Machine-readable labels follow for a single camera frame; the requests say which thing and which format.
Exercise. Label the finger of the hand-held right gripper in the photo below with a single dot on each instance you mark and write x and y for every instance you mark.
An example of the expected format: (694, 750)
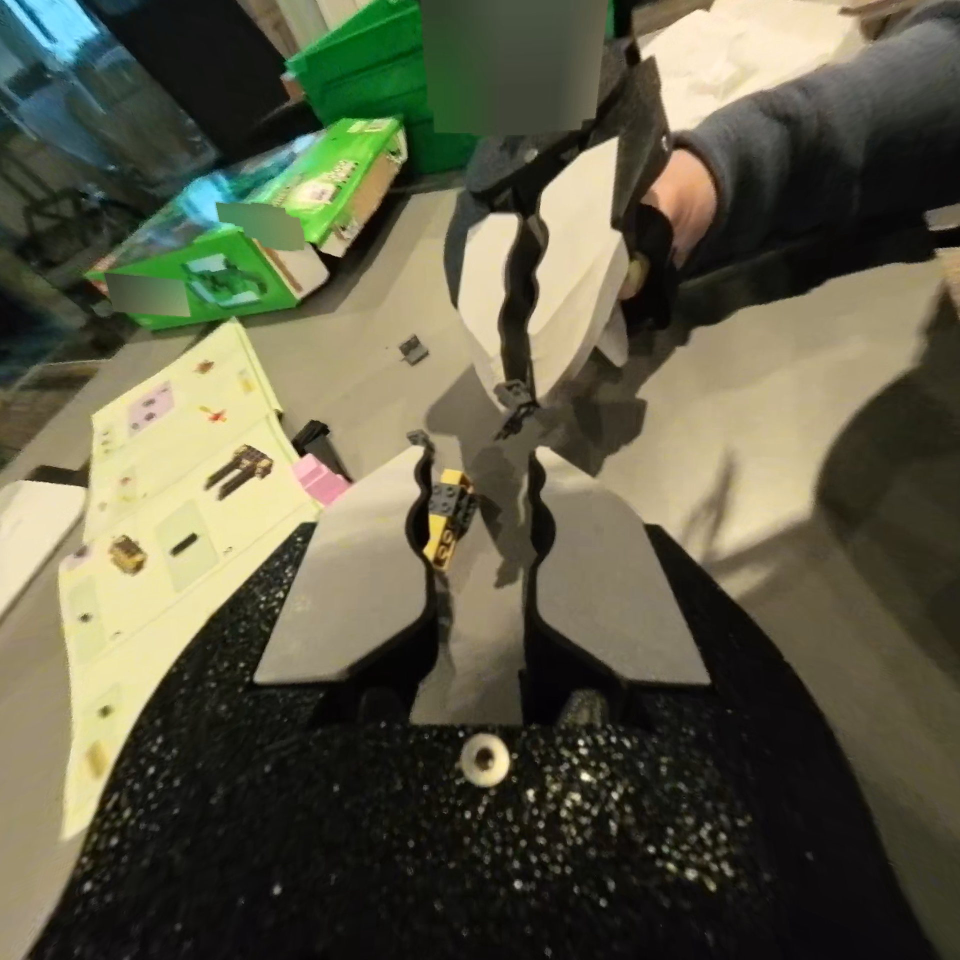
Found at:
(577, 262)
(484, 300)

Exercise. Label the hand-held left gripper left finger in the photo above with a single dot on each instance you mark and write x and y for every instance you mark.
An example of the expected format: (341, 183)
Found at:
(360, 577)

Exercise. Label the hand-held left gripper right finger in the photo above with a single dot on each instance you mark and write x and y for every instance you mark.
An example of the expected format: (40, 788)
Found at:
(600, 585)

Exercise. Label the yellow and black brick assembly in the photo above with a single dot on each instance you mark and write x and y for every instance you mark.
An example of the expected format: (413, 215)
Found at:
(442, 551)

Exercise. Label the dark grey bracket plate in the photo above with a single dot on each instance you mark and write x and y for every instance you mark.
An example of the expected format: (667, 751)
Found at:
(516, 409)

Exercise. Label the dark grey bracket brick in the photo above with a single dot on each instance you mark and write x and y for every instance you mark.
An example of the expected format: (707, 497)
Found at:
(450, 502)

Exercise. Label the person's right forearm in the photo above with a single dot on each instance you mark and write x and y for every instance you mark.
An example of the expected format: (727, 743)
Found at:
(825, 135)

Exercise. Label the grey desk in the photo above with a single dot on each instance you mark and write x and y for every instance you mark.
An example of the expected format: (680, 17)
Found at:
(750, 465)

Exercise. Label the person's right hand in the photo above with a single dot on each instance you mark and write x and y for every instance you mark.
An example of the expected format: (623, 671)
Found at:
(690, 199)

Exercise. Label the pink brick pig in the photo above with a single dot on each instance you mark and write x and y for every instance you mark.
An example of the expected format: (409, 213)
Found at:
(322, 480)

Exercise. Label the white paper sheet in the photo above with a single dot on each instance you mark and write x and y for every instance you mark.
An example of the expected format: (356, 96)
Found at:
(735, 52)

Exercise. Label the black tall brick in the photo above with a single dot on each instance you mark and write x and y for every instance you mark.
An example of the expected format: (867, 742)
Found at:
(315, 442)

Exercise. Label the pale yellow instruction booklet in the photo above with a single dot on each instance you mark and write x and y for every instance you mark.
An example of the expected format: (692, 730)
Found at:
(187, 540)

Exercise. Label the green toy box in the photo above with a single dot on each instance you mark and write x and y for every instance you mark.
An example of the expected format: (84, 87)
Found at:
(352, 172)
(240, 277)

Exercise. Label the green plastic crate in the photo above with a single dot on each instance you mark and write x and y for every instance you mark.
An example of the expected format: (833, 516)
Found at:
(360, 60)

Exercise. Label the white flat box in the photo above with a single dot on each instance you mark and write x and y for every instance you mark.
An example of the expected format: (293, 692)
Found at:
(34, 540)

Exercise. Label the black panel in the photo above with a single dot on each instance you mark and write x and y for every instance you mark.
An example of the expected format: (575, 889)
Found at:
(195, 67)

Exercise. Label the light grey bracket brick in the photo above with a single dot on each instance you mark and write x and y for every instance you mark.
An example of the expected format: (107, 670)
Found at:
(413, 350)

